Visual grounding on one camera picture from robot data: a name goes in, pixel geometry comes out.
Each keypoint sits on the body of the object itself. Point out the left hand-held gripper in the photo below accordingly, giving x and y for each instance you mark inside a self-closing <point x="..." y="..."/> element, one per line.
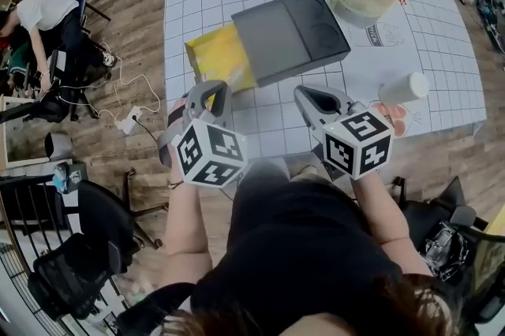
<point x="209" y="153"/>

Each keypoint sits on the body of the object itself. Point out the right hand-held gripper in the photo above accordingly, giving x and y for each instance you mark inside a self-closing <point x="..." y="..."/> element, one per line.
<point x="355" y="145"/>

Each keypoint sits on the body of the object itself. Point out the yellow bag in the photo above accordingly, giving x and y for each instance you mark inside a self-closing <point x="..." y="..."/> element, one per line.
<point x="217" y="54"/>

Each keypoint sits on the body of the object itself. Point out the dark grey tray box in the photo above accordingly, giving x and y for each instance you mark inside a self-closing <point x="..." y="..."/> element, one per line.
<point x="284" y="34"/>

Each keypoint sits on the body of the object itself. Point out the person's right forearm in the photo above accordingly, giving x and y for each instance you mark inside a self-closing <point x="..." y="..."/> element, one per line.
<point x="382" y="220"/>

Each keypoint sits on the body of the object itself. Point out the person's left forearm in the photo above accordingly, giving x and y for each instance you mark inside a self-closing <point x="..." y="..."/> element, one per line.
<point x="185" y="232"/>

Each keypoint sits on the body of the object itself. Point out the black carton box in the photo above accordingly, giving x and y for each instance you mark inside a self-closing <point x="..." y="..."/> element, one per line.
<point x="78" y="174"/>

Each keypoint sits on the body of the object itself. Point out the person's left hand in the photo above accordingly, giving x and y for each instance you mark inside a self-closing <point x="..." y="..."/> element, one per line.
<point x="177" y="111"/>

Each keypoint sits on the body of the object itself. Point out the white paper cup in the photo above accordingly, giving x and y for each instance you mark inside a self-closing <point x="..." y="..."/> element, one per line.
<point x="402" y="89"/>

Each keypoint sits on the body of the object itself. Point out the white power strip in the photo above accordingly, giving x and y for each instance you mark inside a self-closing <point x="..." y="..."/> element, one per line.
<point x="129" y="119"/>

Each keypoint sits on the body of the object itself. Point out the person's legs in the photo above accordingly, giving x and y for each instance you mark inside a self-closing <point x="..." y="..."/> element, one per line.
<point x="266" y="172"/>

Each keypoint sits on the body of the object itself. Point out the black office chair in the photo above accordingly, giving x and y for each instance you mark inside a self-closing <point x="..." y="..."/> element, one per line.
<point x="59" y="105"/>
<point x="106" y="216"/>
<point x="434" y="216"/>

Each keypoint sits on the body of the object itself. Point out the person's torso in black shirt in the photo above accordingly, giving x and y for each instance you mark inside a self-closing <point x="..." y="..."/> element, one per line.
<point x="304" y="259"/>

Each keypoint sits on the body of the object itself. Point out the white waste bin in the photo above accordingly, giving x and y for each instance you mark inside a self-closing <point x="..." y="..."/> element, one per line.
<point x="59" y="147"/>

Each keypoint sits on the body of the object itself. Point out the teal packet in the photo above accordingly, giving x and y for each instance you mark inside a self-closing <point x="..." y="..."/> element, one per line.
<point x="61" y="178"/>

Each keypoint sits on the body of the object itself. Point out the shiny metallic bag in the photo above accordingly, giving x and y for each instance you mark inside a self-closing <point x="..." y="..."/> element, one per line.
<point x="446" y="251"/>

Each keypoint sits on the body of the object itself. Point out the black blue equipment bundle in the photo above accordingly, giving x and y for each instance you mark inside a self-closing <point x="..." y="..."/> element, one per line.
<point x="489" y="15"/>

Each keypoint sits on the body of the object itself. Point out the yellow board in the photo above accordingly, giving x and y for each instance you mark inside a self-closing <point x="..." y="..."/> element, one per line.
<point x="498" y="222"/>

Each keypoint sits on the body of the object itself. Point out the black metal rack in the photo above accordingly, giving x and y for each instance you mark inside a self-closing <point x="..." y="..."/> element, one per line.
<point x="27" y="204"/>

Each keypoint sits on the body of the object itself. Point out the wooden framed board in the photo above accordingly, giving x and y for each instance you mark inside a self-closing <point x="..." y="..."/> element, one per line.
<point x="4" y="129"/>

